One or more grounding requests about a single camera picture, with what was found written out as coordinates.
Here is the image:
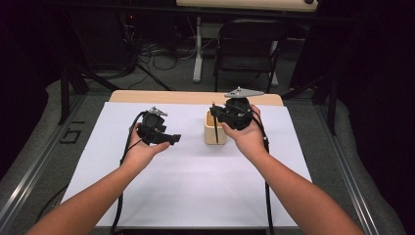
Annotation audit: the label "white table mat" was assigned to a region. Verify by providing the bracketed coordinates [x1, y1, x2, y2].
[61, 101, 312, 228]

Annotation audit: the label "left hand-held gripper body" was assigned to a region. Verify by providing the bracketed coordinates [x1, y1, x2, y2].
[136, 106, 169, 146]

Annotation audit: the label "person's right hand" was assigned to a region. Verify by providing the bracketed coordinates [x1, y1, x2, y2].
[221, 104, 269, 161]

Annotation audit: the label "cream square brush holder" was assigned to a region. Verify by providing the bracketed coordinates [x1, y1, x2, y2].
[204, 110, 228, 146]

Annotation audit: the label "black folding chair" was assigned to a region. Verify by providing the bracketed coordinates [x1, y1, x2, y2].
[213, 18, 289, 94]

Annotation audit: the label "white table leg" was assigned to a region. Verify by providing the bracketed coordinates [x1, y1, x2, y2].
[191, 16, 204, 83]

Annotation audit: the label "dark paintbrush with gold ferrule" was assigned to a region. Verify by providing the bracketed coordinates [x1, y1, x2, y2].
[212, 101, 219, 144]

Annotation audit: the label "tangle of floor cables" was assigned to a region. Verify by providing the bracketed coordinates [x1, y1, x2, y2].
[130, 40, 199, 91]

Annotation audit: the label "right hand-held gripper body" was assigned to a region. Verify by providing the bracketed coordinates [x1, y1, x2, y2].
[223, 86, 264, 131]

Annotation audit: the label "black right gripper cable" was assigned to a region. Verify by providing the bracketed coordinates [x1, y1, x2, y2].
[253, 116, 276, 235]

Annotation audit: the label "person's left hand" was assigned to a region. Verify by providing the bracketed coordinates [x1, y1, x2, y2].
[121, 121, 171, 170]

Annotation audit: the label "aluminium floor rail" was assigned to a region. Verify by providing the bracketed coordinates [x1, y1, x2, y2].
[0, 94, 86, 226]
[314, 104, 381, 235]

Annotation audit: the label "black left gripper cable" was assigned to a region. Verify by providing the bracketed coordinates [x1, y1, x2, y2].
[110, 111, 148, 235]

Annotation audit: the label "black stand legs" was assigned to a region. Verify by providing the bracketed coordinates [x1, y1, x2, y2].
[282, 72, 338, 136]
[58, 60, 123, 126]

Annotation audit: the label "thin black floor cable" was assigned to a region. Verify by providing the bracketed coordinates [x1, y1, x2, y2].
[34, 184, 70, 223]

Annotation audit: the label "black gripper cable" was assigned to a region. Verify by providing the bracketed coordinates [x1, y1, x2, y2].
[253, 116, 276, 235]
[110, 111, 148, 235]

